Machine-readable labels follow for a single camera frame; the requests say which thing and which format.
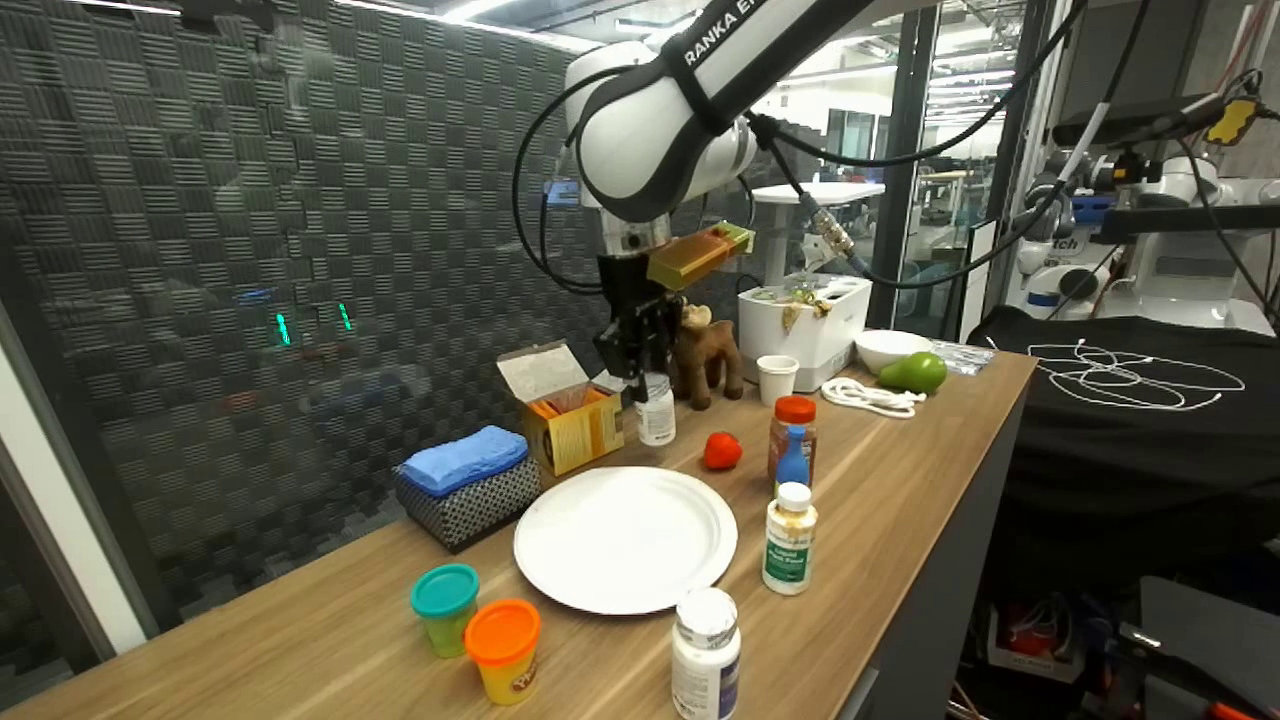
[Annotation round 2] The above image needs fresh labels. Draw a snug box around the brown moose plush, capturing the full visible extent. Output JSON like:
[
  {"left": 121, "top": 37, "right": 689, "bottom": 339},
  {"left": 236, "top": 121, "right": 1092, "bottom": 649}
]
[{"left": 672, "top": 300, "right": 745, "bottom": 411}]

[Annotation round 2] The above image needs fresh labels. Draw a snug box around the green fruit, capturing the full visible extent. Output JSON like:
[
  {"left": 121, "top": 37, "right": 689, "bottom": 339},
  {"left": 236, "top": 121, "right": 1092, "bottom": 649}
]
[{"left": 878, "top": 351, "right": 950, "bottom": 396}]

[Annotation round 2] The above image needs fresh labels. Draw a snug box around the white cable on black cloth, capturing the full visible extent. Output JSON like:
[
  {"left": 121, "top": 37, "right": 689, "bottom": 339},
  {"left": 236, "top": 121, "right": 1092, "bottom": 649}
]
[{"left": 1025, "top": 337, "right": 1250, "bottom": 417}]

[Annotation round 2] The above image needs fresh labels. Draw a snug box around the white bowl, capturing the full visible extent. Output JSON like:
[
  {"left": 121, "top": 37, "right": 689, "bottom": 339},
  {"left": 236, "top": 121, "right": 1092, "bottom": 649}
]
[{"left": 857, "top": 328, "right": 932, "bottom": 377}]

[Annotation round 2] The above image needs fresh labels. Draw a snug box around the red-capped spice bottle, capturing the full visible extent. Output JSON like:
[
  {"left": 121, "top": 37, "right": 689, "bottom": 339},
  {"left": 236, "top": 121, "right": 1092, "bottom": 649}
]
[{"left": 770, "top": 396, "right": 818, "bottom": 486}]

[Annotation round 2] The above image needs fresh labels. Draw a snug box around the red round plushy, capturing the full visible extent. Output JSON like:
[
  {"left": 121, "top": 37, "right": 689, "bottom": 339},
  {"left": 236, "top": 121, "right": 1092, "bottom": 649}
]
[{"left": 699, "top": 434, "right": 745, "bottom": 474}]

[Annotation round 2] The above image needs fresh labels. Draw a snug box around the white coiled cable on table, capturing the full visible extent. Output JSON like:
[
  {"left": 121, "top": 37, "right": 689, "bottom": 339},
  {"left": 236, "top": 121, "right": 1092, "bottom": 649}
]
[{"left": 818, "top": 377, "right": 928, "bottom": 426}]

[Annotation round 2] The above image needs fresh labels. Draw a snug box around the green-label supplement bottle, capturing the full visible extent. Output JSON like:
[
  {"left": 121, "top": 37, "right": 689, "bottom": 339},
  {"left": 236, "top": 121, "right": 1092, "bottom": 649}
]
[{"left": 761, "top": 486, "right": 819, "bottom": 598}]

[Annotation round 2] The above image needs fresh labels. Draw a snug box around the olive wrist camera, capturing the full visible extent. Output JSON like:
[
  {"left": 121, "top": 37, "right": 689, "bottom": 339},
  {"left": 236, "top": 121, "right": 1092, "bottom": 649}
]
[{"left": 647, "top": 220, "right": 751, "bottom": 294}]

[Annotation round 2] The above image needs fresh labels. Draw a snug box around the teal-lid dough tub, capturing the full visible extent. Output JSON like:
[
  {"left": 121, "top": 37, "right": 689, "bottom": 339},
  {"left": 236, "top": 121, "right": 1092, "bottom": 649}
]
[{"left": 409, "top": 563, "right": 479, "bottom": 655}]

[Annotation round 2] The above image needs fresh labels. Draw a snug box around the black cloth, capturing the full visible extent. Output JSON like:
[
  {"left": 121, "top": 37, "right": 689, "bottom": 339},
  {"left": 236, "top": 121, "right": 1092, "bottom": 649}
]
[{"left": 974, "top": 308, "right": 1280, "bottom": 559}]

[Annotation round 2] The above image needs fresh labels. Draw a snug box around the open yellow cardboard box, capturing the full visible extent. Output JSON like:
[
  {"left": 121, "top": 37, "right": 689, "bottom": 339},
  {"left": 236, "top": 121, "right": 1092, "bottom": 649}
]
[{"left": 496, "top": 339, "right": 625, "bottom": 479}]

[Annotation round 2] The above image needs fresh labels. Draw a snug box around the white round plate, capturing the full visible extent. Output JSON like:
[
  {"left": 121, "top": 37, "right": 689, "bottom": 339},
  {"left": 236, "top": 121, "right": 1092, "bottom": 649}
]
[{"left": 512, "top": 469, "right": 741, "bottom": 616}]

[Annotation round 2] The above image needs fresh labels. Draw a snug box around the white paper cup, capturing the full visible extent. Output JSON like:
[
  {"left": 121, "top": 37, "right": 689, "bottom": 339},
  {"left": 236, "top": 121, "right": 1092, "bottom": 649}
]
[{"left": 755, "top": 356, "right": 801, "bottom": 405}]

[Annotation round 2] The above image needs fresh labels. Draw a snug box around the large white pill bottle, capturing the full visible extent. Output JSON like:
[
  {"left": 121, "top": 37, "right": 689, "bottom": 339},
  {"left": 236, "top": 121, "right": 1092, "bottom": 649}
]
[{"left": 672, "top": 587, "right": 741, "bottom": 720}]

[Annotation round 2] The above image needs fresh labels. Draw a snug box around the small white pill bottle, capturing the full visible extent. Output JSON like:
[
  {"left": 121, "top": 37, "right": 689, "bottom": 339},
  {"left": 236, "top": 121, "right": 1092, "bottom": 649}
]
[{"left": 635, "top": 371, "right": 675, "bottom": 449}]

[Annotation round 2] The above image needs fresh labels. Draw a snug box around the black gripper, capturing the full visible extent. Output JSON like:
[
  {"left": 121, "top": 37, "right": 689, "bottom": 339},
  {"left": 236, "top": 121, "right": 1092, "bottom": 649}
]
[{"left": 596, "top": 256, "right": 679, "bottom": 405}]

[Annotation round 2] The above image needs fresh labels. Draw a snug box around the orange-lid dough tub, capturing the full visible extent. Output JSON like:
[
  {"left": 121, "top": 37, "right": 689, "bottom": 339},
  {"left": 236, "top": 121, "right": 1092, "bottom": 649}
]
[{"left": 466, "top": 602, "right": 546, "bottom": 706}]

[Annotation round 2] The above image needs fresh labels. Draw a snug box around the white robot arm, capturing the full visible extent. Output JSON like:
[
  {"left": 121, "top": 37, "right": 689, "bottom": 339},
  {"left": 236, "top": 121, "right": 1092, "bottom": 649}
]
[{"left": 563, "top": 0, "right": 871, "bottom": 394}]

